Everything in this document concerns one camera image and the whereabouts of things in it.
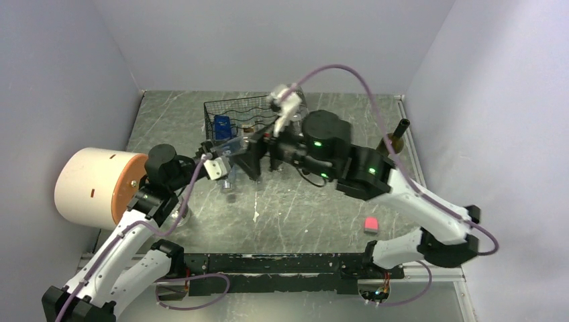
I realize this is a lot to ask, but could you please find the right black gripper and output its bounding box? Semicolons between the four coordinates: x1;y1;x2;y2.
229;109;335;180

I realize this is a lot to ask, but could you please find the clear bottle black cap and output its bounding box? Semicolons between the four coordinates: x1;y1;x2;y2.
240;123;256;136

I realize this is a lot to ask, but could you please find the tall blue square bottle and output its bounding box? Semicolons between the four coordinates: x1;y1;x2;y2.
213;115;233;142

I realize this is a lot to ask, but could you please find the clear slim bottle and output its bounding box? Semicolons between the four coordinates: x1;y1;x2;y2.
221;136;248;194

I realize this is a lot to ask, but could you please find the green wine bottle black neck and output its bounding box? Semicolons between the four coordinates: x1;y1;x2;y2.
376;118;411;156

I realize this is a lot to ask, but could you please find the round clear bottle white cap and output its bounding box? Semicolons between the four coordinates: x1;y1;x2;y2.
170;200;193;227

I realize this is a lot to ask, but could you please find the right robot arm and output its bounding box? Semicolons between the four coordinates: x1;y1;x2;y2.
231;110;480;278

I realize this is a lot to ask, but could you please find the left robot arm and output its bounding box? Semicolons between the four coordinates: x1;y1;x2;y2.
42;144;230;321

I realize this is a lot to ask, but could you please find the small pink block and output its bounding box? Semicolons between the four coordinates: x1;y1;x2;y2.
364;217;379;235

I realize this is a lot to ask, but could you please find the white orange cylinder drum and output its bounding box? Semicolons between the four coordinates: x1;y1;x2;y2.
54;148;148;230

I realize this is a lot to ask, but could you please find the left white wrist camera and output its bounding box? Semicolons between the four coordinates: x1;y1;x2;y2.
203;156;231;180

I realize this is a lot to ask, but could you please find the black wire wine rack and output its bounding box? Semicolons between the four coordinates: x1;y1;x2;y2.
203;91;309;148

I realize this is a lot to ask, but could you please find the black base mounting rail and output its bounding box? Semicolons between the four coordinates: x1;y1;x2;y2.
164;241;405;297

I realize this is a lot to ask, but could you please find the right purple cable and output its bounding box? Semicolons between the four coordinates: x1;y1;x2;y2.
284;64;500;307

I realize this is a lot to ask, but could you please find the purple cable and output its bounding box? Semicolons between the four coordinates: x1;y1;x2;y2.
284;64;500;307
53;153;231;322

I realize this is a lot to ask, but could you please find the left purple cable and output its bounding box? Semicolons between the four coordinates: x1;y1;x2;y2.
53;153;231;322

